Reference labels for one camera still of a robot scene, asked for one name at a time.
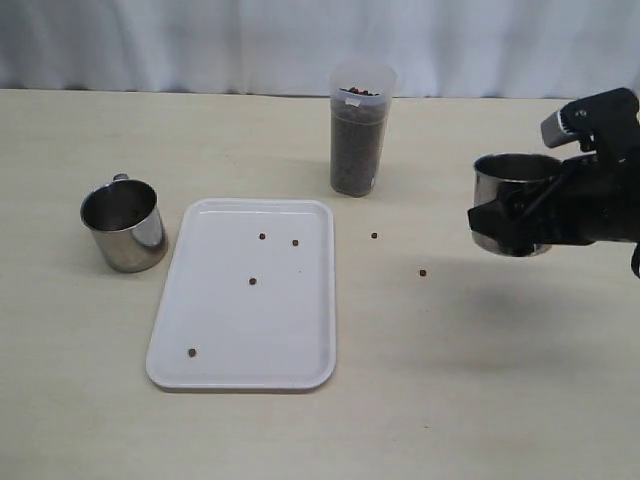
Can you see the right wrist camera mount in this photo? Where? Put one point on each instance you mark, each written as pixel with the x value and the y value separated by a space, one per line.
pixel 606 123

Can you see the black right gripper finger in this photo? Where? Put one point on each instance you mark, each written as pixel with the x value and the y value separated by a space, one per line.
pixel 513 225

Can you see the white curtain backdrop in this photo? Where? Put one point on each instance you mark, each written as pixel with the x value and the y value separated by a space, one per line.
pixel 517 49

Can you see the clear plastic tall container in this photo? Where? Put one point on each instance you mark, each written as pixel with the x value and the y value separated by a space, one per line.
pixel 361 93

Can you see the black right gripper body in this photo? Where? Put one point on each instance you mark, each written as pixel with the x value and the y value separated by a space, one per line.
pixel 595 202

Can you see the white plastic tray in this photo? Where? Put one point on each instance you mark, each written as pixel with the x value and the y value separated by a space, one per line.
pixel 278 335

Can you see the steel mug with kibble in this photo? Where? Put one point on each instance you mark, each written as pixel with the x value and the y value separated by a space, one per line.
pixel 507 172

